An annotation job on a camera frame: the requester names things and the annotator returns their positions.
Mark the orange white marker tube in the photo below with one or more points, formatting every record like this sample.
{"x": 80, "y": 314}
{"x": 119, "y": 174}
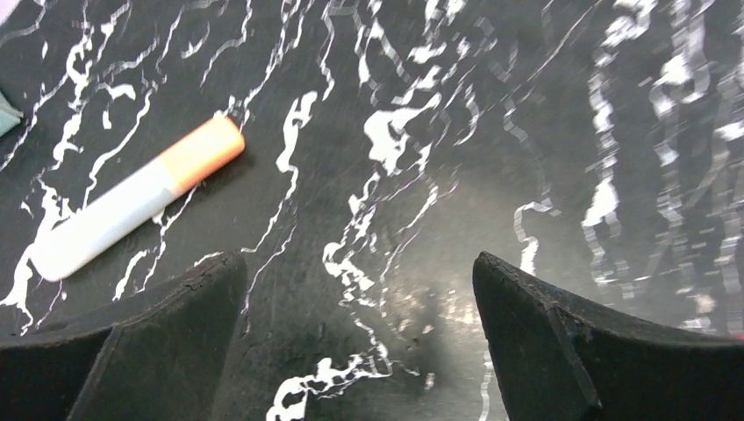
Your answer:
{"x": 80, "y": 239}

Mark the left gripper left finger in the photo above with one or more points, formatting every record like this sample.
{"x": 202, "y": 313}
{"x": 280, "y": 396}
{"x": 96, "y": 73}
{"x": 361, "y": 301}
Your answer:
{"x": 157, "y": 355}

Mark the white cardboard box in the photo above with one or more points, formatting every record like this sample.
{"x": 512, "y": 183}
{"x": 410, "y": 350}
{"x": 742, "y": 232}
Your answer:
{"x": 10, "y": 116}

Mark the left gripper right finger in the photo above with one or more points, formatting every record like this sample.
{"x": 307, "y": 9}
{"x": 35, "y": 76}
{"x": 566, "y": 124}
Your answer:
{"x": 559, "y": 356}

